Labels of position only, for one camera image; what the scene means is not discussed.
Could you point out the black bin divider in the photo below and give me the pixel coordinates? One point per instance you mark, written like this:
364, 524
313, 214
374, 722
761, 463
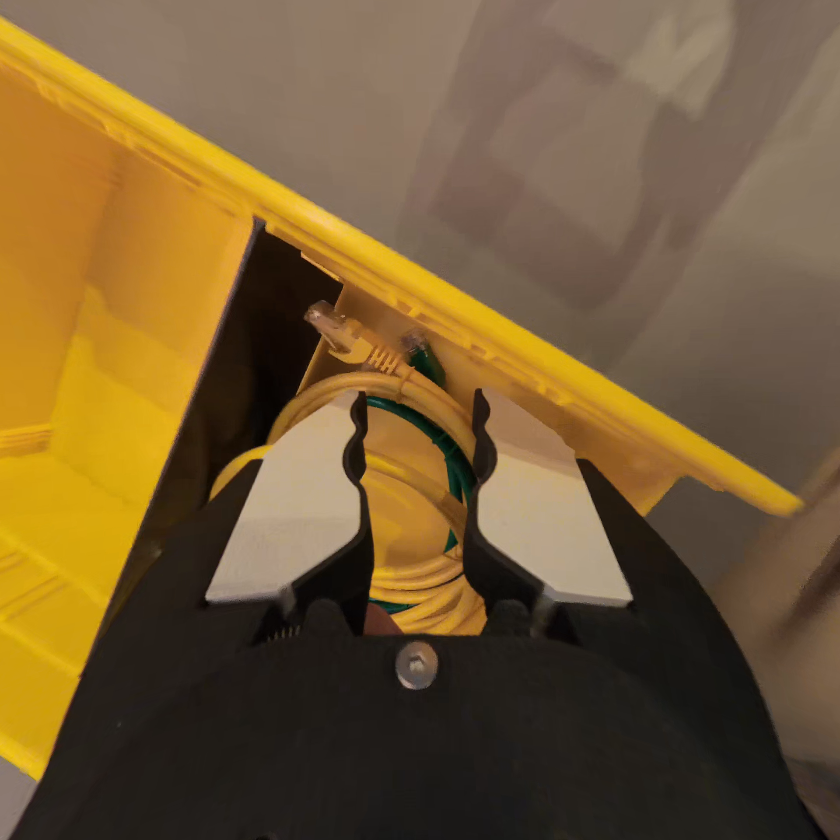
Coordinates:
216, 407

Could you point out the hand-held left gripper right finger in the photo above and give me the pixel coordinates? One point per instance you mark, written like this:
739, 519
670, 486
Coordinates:
544, 512

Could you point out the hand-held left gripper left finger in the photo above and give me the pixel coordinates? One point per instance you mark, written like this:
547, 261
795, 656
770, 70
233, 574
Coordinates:
289, 505

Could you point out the yellow plastic bin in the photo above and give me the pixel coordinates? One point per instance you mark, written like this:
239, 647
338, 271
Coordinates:
118, 367

